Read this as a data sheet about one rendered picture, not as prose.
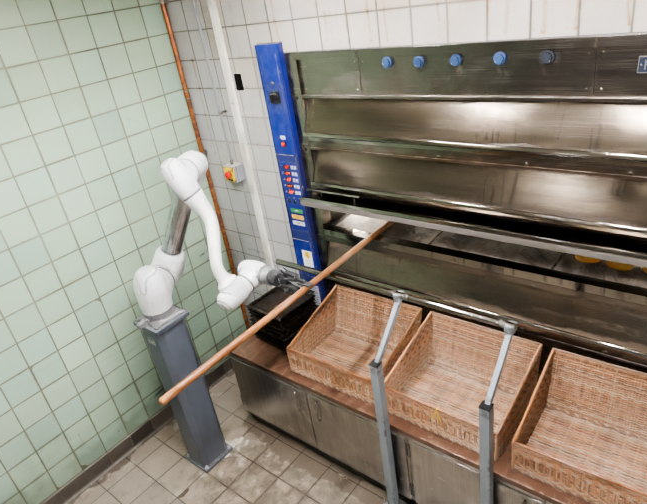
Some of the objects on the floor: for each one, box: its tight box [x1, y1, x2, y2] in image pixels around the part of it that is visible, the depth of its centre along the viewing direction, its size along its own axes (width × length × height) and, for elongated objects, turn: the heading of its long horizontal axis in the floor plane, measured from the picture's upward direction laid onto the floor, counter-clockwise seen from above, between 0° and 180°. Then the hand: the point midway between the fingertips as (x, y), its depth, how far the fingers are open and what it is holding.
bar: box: [276, 259, 518, 504], centre depth 246 cm, size 31×127×118 cm, turn 67°
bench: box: [229, 319, 647, 504], centre depth 263 cm, size 56×242×58 cm, turn 67°
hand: (305, 287), depth 233 cm, fingers closed on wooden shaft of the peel, 3 cm apart
